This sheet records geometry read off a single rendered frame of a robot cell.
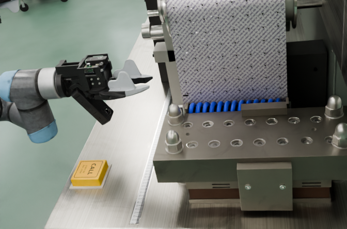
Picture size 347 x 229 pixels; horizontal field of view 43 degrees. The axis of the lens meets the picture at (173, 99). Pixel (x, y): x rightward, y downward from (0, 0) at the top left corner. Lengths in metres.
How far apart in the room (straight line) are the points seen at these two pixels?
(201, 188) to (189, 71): 0.25
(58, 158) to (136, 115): 1.55
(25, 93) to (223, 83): 0.46
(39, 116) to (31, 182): 1.57
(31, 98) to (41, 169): 1.67
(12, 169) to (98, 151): 1.71
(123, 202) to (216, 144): 0.25
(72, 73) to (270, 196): 0.51
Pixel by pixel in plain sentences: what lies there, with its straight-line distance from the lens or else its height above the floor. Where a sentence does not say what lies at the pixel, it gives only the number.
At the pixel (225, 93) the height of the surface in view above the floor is 1.05.
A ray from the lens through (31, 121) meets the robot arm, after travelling 1.12.
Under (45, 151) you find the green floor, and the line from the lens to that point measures 2.87.
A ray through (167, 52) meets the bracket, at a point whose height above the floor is 1.13.
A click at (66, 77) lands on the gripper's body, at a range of 1.04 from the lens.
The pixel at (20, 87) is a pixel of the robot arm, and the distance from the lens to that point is 1.08.
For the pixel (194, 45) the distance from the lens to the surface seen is 0.94.
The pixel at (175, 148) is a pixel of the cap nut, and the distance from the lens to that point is 0.87.
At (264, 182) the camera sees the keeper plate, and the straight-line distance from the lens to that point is 0.86.
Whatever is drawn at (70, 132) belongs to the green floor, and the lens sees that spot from 2.96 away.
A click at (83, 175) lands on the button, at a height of 0.92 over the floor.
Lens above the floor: 1.58
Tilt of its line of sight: 31 degrees down
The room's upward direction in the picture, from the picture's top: 11 degrees counter-clockwise
